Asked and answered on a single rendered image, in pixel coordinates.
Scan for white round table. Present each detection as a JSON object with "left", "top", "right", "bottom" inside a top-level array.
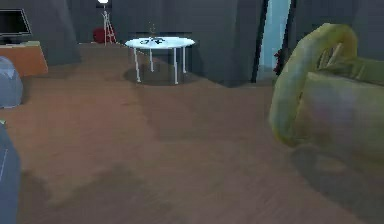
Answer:
[{"left": 124, "top": 36, "right": 196, "bottom": 86}]

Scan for black object on table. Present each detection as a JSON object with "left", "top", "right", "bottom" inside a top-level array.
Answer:
[{"left": 139, "top": 37, "right": 166, "bottom": 46}]

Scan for red flower plant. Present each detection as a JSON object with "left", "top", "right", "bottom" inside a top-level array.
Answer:
[{"left": 272, "top": 48, "right": 284, "bottom": 76}]

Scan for tall black framed window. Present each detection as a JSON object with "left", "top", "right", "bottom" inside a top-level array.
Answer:
[{"left": 250, "top": 0, "right": 298, "bottom": 84}]

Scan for white tripod floor lamp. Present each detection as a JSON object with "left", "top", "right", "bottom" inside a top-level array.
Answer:
[{"left": 97, "top": 0, "right": 118, "bottom": 46}]

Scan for red round bin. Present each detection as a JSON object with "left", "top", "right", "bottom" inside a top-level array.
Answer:
[{"left": 92, "top": 27, "right": 107, "bottom": 44}]

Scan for olive green armchair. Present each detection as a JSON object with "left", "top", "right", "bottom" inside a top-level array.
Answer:
[{"left": 268, "top": 22, "right": 384, "bottom": 162}]

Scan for orange television cabinet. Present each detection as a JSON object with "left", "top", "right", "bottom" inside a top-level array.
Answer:
[{"left": 0, "top": 40, "right": 50, "bottom": 78}]

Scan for grey blue pouf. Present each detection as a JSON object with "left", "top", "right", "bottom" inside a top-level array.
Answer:
[{"left": 0, "top": 55, "right": 24, "bottom": 109}]

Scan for black television set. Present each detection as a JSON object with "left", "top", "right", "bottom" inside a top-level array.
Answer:
[{"left": 0, "top": 8, "right": 33, "bottom": 45}]

